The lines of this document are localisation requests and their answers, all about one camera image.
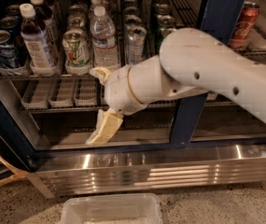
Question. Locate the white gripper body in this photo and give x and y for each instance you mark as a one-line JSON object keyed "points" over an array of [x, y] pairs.
{"points": [[118, 90]]}

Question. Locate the front clear water bottle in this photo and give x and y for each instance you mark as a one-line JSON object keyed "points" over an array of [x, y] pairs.
{"points": [[103, 37]]}

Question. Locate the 7up can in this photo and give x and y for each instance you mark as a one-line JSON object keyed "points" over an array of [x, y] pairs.
{"points": [[76, 48], [76, 22]]}

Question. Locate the blue pepsi can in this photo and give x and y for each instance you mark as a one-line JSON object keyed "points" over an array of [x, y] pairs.
{"points": [[8, 53], [12, 25]]}

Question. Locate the front green soda can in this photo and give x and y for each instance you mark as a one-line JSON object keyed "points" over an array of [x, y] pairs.
{"points": [[163, 35]]}

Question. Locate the front dark tea bottle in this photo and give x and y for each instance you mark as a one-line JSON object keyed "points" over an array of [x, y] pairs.
{"points": [[35, 37]]}

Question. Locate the blue fridge door frame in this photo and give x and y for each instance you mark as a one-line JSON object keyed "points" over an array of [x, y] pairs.
{"points": [[217, 18]]}

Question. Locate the dark tea bottle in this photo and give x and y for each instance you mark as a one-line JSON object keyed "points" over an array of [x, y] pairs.
{"points": [[44, 12], [35, 37]]}

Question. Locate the steel fridge base grille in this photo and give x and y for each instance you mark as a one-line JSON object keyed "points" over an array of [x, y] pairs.
{"points": [[118, 171]]}

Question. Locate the front blue pepsi can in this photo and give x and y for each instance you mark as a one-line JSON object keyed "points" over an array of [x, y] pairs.
{"points": [[8, 53]]}

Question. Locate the green soda can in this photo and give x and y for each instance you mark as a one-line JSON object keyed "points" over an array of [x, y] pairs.
{"points": [[164, 22], [163, 35]]}

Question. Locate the front silver energy can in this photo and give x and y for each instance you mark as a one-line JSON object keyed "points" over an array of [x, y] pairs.
{"points": [[136, 44]]}

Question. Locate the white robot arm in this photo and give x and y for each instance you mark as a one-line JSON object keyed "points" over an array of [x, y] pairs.
{"points": [[190, 62]]}

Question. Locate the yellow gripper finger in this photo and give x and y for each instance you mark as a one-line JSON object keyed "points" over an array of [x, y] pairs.
{"points": [[101, 73], [108, 123]]}

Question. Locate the red coca-cola can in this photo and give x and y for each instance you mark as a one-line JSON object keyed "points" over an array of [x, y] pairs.
{"points": [[247, 19]]}

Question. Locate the lower wire shelf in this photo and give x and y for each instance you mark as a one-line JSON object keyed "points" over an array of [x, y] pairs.
{"points": [[60, 95]]}

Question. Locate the silver energy can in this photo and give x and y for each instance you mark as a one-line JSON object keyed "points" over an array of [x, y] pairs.
{"points": [[131, 22], [136, 44]]}

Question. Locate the clear plastic bin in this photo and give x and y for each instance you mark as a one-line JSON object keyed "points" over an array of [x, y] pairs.
{"points": [[138, 208]]}

